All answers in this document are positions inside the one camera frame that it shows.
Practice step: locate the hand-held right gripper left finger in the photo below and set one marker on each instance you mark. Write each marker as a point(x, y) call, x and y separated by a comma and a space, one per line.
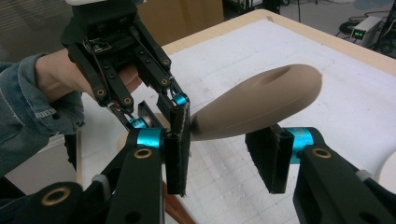
point(177, 165)

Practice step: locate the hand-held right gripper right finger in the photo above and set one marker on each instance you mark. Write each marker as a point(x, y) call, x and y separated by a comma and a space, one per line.
point(271, 158)

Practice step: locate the power supply box with green display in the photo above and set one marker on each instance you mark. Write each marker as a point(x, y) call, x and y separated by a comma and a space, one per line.
point(367, 28)

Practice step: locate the white grid mat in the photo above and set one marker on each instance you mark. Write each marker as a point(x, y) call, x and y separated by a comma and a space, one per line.
point(233, 49)

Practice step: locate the brown cardboard box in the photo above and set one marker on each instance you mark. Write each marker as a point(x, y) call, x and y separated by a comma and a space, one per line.
point(186, 18)

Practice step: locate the beige wooden spoon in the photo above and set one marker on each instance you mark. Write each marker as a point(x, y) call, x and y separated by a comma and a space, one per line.
point(258, 102)

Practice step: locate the dark brown wooden spoon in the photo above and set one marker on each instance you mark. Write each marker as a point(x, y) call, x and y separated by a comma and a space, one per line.
point(177, 208)

